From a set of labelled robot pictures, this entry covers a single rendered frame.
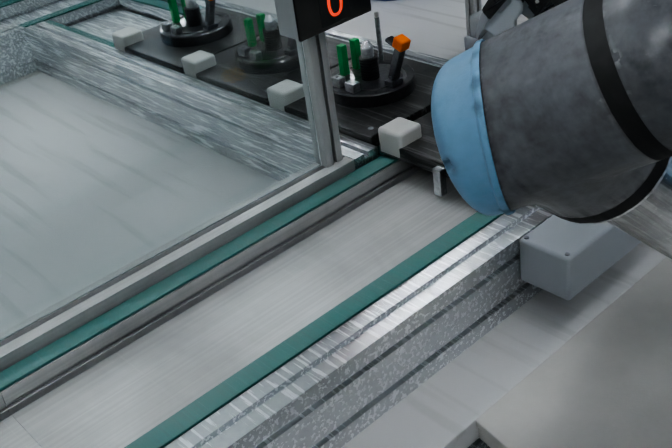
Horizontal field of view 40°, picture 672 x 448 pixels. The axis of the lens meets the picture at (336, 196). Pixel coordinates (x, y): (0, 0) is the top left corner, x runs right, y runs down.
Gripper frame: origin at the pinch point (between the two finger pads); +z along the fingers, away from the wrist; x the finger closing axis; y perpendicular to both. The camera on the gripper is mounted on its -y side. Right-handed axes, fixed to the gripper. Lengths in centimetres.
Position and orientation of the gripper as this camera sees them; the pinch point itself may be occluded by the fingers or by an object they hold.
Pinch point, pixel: (492, 21)
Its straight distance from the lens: 124.3
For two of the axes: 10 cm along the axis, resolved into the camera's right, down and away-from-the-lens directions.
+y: 5.8, 7.9, -2.0
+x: 7.4, -4.2, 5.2
